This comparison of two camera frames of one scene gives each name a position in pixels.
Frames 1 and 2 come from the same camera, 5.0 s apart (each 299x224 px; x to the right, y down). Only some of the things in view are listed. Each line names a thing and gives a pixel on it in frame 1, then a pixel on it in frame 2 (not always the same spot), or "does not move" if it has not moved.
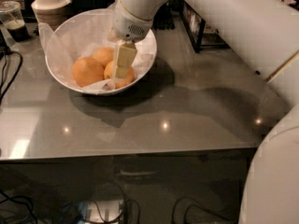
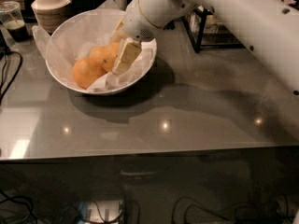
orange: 109,75 -> 108,54
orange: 87,71 does not move
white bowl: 80,52 does not move
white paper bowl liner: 77,36 does not move
